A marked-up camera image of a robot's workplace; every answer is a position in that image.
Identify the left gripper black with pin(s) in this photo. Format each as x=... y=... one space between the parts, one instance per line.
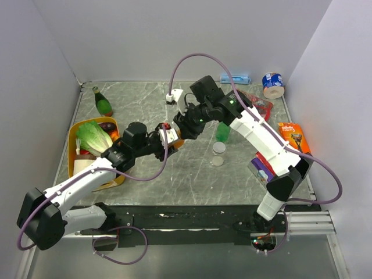
x=161 y=153

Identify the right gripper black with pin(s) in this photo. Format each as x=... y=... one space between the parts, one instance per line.
x=183 y=122

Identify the orange juice bottle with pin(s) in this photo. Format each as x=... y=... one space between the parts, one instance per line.
x=180 y=141

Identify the green plastic bottle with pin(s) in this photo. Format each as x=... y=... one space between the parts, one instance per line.
x=222 y=132

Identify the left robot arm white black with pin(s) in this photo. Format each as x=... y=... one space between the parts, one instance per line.
x=46 y=216

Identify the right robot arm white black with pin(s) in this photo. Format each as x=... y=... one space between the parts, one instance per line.
x=235 y=110

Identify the dark green glass bottle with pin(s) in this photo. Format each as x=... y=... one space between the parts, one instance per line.
x=102 y=104

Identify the clear plastic lid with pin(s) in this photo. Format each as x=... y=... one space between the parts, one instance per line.
x=217 y=161

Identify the purple eggplant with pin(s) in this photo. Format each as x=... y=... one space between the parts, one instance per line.
x=108 y=126

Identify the yellow plastic basket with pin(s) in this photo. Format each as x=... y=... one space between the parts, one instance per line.
x=71 y=150

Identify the green lettuce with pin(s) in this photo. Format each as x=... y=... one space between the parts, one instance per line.
x=93 y=138

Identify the blue tissue pack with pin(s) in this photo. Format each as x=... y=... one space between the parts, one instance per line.
x=225 y=79

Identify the red flat box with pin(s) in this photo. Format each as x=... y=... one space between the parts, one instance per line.
x=265 y=162

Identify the purple chocolate bar box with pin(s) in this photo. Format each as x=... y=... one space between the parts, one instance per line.
x=261 y=172

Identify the red snack bag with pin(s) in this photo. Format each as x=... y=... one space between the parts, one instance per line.
x=263 y=107

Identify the toilet paper roll blue wrap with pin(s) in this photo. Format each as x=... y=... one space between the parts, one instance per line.
x=273 y=85

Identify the orange razor package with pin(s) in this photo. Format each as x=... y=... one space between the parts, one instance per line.
x=293 y=133

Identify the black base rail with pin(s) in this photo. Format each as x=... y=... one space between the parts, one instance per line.
x=177 y=225

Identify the aluminium frame rail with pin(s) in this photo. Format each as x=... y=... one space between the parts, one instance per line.
x=302 y=223

